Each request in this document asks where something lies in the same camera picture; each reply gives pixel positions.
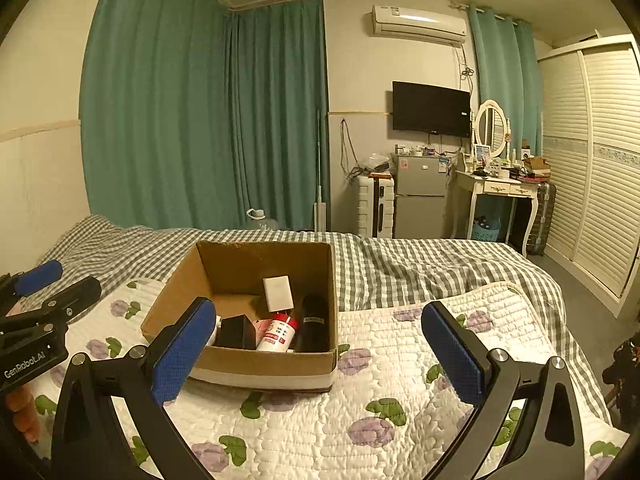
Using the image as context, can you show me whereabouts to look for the white air conditioner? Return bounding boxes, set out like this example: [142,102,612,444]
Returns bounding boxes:
[371,5,468,46]

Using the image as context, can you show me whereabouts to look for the blue plastic basket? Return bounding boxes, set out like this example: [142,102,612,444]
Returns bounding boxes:
[472,215,502,242]

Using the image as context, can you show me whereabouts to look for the clear plastic bag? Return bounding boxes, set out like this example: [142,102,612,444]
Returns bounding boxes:
[357,151,393,175]

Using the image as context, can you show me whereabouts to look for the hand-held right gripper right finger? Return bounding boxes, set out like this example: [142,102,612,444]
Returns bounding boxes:
[421,301,586,480]

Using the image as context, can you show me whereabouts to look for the white charger adapter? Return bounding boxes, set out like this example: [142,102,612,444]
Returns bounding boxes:
[263,276,293,312]

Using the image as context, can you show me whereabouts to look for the white oval mirror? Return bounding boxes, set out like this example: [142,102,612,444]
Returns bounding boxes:
[474,100,512,158]

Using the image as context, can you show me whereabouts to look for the hanging black cables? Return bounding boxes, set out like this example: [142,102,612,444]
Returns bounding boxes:
[340,119,361,178]

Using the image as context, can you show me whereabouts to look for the dark suitcase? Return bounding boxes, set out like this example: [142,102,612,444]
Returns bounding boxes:
[525,181,557,257]

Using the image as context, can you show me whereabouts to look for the brown cardboard box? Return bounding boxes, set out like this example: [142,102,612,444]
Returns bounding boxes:
[141,241,338,393]

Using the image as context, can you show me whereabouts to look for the air conditioner cable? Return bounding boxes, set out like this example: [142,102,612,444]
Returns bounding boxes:
[457,45,476,92]

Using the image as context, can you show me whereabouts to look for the white floral quilt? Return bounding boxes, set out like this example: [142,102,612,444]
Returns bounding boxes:
[30,277,631,480]

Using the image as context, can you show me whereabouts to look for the grey checked bedsheet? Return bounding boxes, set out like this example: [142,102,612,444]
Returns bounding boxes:
[20,215,613,426]

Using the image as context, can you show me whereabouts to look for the white bottle with red label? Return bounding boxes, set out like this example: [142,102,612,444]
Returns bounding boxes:
[255,311,301,352]

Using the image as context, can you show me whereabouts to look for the green corner curtain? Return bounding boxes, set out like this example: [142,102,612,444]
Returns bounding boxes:
[225,0,331,233]

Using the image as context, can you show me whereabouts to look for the black wall television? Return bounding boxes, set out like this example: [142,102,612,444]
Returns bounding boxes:
[391,81,472,137]

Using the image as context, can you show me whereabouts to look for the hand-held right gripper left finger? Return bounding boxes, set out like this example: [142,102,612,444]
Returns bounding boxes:
[51,297,217,480]

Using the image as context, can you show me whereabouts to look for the wide green curtain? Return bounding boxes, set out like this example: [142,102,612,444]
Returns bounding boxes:
[80,0,236,231]

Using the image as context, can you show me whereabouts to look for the white dressing table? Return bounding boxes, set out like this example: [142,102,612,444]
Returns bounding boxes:
[454,167,543,256]

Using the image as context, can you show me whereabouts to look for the person's left hand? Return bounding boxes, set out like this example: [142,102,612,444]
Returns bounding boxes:
[5,390,40,436]

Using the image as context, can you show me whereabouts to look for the white louvred wardrobe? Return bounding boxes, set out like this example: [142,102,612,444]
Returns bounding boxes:
[537,35,640,318]

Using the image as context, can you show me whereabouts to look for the black remote control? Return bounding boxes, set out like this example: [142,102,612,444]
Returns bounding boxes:
[292,294,331,353]

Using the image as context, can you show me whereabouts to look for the clear water jug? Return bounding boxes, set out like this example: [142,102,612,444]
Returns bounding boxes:
[245,208,278,231]

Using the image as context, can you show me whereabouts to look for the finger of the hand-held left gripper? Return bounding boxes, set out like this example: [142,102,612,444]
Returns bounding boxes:
[0,260,63,308]
[0,276,102,336]

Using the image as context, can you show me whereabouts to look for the white suitcase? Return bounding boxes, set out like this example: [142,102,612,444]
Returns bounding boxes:
[356,175,396,238]

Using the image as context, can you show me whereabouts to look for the silver small fridge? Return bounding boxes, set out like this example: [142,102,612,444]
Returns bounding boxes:
[391,152,453,239]

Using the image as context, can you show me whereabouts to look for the small black box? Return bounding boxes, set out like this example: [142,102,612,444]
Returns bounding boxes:
[215,314,258,351]

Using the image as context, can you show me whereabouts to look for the narrow green curtain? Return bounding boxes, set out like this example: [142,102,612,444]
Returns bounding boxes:
[467,4,543,156]

